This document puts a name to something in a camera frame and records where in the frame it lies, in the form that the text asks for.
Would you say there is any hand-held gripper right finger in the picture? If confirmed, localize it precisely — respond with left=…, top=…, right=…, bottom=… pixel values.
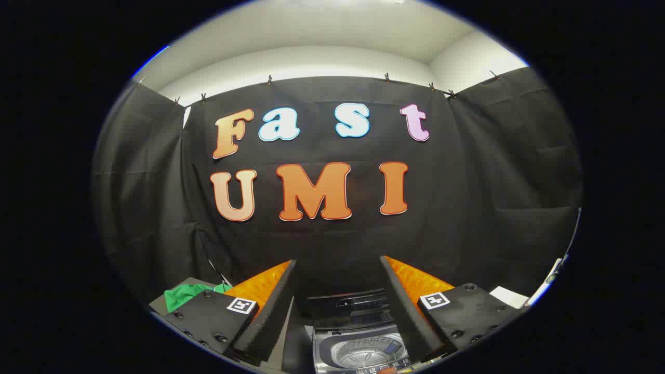
left=379, top=255, right=521, bottom=364

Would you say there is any grey washing machine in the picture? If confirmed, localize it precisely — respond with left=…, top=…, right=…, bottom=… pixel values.
left=311, top=323, right=419, bottom=374

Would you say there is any green polo shirt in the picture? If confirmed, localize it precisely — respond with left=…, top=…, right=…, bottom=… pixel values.
left=164, top=283, right=233, bottom=314

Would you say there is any black backdrop cloth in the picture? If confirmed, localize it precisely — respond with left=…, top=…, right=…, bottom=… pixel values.
left=91, top=66, right=584, bottom=312

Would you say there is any row of small metal clips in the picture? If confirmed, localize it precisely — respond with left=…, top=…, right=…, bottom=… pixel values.
left=174, top=71, right=500, bottom=105

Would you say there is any white flat sheet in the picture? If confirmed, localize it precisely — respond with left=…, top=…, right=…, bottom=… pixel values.
left=490, top=286, right=529, bottom=309

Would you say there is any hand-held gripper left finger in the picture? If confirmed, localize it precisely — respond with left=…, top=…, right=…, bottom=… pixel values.
left=162, top=259, right=298, bottom=364

